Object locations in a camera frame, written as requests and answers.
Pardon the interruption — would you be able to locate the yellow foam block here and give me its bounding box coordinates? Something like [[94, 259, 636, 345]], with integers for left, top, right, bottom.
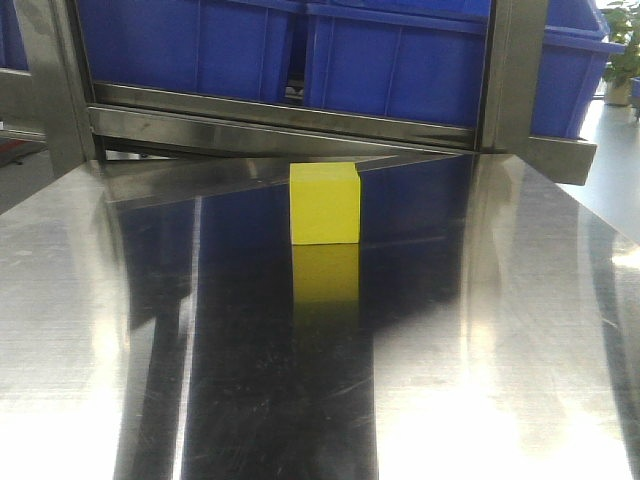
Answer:
[[289, 162, 361, 245]]

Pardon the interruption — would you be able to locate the green potted plant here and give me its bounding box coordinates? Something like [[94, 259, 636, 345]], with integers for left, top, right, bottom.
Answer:
[[599, 0, 640, 106]]

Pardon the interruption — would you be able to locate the stainless steel shelf rack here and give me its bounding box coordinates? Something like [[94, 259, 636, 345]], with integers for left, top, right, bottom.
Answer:
[[15, 1, 596, 185]]

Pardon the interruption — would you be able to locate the blue bin upper left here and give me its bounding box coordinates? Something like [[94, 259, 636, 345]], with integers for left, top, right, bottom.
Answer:
[[78, 1, 304, 103]]

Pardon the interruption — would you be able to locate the blue bin upper middle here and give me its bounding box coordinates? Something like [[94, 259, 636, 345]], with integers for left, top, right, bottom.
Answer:
[[303, 3, 488, 128]]

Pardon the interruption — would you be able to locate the blue bin far right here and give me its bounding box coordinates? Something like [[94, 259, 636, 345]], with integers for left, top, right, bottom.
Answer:
[[531, 0, 625, 140]]

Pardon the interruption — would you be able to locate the blue bin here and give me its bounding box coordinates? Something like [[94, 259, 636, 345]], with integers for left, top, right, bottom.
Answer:
[[531, 0, 625, 140], [303, 3, 488, 128], [78, 1, 304, 103]]

